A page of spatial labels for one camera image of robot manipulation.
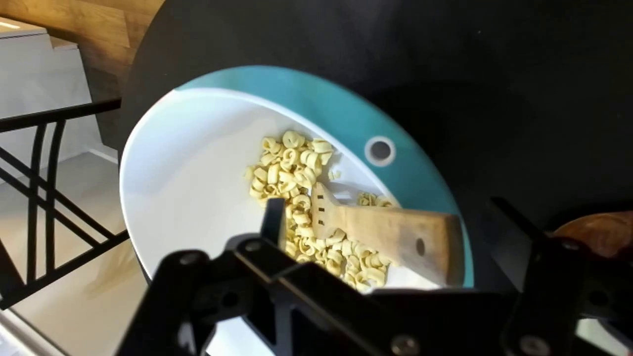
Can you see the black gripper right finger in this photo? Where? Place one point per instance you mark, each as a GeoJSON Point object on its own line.
{"type": "Point", "coordinates": [558, 281]}

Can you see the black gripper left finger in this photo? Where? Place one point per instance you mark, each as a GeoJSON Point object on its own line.
{"type": "Point", "coordinates": [297, 309]}

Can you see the wooden spatula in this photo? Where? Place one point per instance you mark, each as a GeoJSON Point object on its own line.
{"type": "Point", "coordinates": [428, 243]}

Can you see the white mixing bowl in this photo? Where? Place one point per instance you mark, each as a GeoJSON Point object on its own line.
{"type": "Point", "coordinates": [182, 176]}

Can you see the teal plate under bowl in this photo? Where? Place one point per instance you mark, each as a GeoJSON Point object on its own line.
{"type": "Point", "coordinates": [291, 164]}

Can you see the wooden spoon on table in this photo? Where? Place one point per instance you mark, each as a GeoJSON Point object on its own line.
{"type": "Point", "coordinates": [606, 233]}

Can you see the dry pasta rings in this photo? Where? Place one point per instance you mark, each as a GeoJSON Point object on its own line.
{"type": "Point", "coordinates": [297, 190]}

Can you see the round black table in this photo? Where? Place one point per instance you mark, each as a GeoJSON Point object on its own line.
{"type": "Point", "coordinates": [519, 99]}

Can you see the black dining chair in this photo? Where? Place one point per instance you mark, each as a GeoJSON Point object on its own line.
{"type": "Point", "coordinates": [46, 206]}

